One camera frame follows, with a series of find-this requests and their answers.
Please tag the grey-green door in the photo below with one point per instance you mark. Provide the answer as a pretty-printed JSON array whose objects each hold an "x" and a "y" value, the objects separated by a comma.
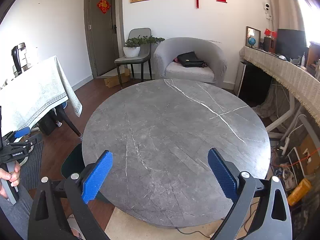
[{"x": 104, "y": 35}]

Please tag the dark striped floor mat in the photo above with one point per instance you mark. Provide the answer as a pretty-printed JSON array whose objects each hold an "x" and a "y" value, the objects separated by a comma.
[{"x": 30, "y": 171}]

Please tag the small blue globe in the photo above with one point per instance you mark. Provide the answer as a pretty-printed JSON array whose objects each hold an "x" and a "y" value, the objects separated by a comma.
[{"x": 251, "y": 41}]

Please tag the wooden picture frame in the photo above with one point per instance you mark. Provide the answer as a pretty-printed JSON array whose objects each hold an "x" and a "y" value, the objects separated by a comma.
[{"x": 255, "y": 33}]

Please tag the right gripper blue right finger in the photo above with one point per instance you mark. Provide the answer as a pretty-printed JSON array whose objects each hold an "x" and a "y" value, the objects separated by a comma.
[{"x": 226, "y": 174}]

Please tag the flat cardboard box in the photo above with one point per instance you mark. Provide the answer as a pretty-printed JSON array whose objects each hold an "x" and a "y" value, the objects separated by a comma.
[{"x": 114, "y": 80}]

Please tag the person's grey trouser leg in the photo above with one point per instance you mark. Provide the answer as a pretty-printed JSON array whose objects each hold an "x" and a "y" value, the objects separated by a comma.
[{"x": 18, "y": 214}]

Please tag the black dining table leg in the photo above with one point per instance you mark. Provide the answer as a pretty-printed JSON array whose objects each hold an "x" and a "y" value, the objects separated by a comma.
[{"x": 62, "y": 116}]

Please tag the pale green patterned tablecloth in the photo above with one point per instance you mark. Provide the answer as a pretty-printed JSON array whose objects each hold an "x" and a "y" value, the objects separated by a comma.
[{"x": 31, "y": 95}]

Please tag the grey dining chair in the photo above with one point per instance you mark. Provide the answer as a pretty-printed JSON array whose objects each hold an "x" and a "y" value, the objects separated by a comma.
[{"x": 143, "y": 57}]

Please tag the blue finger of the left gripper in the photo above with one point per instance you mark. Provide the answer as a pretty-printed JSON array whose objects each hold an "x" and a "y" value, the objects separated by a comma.
[{"x": 22, "y": 132}]

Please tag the round grey marble table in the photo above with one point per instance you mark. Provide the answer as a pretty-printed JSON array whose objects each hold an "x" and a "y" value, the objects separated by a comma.
[{"x": 160, "y": 133}]

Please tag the person's left hand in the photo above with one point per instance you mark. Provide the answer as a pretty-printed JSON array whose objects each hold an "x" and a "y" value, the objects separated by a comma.
[{"x": 14, "y": 177}]

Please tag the black trash bin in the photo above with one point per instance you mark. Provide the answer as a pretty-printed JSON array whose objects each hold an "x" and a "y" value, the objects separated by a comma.
[{"x": 74, "y": 163}]

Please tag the black computer monitor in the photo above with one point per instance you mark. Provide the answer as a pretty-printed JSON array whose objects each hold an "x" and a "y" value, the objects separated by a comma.
[{"x": 290, "y": 43}]

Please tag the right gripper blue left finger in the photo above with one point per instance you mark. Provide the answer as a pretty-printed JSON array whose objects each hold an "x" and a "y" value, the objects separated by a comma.
[{"x": 93, "y": 181}]

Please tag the white security camera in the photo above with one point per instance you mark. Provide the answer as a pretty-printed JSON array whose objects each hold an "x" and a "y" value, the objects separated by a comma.
[{"x": 267, "y": 11}]

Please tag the beige fringed desk cloth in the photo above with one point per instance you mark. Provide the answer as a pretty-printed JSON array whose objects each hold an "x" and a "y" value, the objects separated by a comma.
[{"x": 303, "y": 86}]

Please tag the grey fabric armchair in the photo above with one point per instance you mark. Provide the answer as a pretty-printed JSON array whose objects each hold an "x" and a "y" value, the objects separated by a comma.
[{"x": 167, "y": 65}]

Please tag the orange plastic bottle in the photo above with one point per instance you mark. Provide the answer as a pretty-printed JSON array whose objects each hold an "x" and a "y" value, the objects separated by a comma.
[{"x": 299, "y": 192}]

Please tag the black handbag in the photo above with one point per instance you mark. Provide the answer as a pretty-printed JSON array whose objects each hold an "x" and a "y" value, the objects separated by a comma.
[{"x": 190, "y": 60}]

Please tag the potted green plant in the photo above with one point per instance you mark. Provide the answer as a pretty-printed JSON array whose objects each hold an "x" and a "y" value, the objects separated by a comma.
[{"x": 133, "y": 45}]

